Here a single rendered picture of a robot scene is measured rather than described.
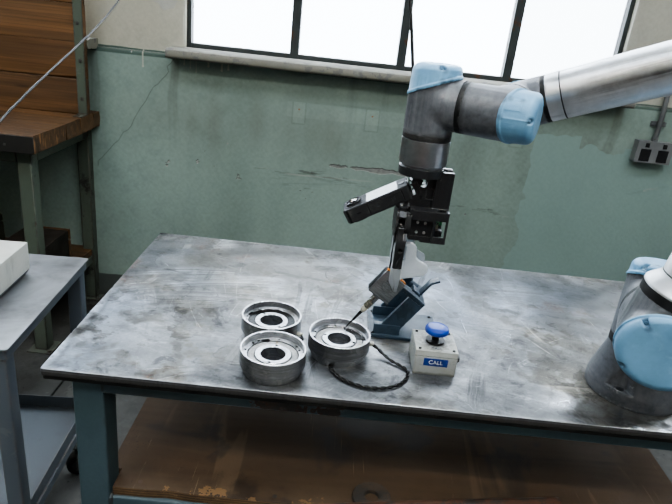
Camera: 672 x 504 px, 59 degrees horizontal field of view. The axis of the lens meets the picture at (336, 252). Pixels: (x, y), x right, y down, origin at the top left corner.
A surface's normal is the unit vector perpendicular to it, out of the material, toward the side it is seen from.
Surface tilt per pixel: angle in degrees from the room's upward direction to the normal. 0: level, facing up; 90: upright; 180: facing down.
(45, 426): 0
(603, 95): 110
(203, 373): 0
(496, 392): 0
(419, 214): 90
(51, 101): 90
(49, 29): 90
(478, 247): 90
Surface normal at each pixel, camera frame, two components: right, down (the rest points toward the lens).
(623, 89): -0.34, 0.60
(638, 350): -0.48, 0.40
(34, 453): 0.10, -0.92
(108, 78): -0.03, 0.37
